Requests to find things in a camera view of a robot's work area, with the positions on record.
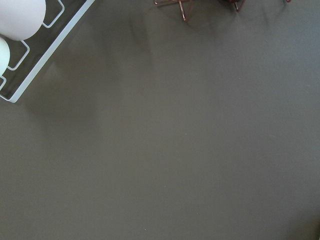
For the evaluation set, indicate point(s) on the pale green cup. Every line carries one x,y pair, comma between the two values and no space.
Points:
4,55

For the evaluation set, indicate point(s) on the white cup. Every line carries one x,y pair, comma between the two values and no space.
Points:
21,19

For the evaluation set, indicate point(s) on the copper wire bottle rack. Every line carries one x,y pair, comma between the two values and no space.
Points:
185,6

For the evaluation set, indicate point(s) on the white wire cup rack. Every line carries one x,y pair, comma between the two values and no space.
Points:
27,57

